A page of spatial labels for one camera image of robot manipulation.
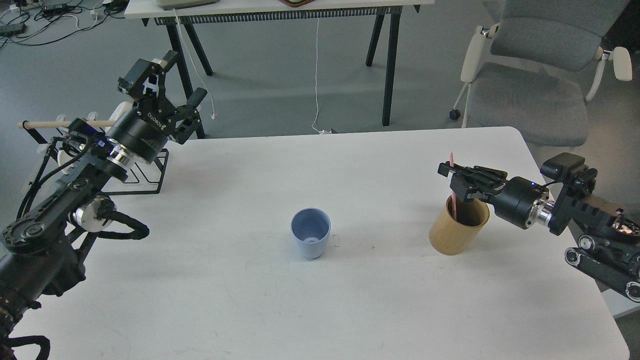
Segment blue plastic cup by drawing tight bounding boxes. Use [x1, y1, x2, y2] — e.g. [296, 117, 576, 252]
[290, 208, 331, 260]

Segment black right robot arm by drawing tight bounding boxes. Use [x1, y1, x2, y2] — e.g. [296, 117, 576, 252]
[438, 152, 640, 303]

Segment white cable near leg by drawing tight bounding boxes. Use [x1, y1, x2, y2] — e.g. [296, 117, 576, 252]
[172, 8, 218, 121]

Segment floor cable bundle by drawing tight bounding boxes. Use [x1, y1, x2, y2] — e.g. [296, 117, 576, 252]
[0, 0, 129, 48]

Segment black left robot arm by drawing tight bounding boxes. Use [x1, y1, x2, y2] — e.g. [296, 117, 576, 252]
[0, 50, 207, 360]

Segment bamboo cylinder holder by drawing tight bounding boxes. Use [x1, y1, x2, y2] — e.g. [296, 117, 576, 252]
[429, 196, 490, 256]

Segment white background desk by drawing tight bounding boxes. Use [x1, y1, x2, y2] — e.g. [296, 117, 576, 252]
[124, 0, 432, 126]

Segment black wire rack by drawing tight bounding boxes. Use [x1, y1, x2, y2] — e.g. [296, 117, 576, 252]
[24, 127, 169, 196]

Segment white hanging cable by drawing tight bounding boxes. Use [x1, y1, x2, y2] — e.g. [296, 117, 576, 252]
[311, 18, 339, 135]

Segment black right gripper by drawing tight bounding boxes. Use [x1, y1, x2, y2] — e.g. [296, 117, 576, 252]
[438, 162, 549, 230]

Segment pink chopstick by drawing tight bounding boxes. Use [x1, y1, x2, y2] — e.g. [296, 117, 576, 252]
[448, 152, 458, 223]

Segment grey office chair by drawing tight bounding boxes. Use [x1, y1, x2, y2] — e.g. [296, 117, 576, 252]
[449, 0, 633, 147]

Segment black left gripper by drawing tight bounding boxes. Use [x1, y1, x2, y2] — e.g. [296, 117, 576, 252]
[107, 50, 208, 164]

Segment wooden dowel rod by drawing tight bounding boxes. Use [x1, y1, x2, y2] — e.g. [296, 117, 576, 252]
[17, 120, 116, 130]

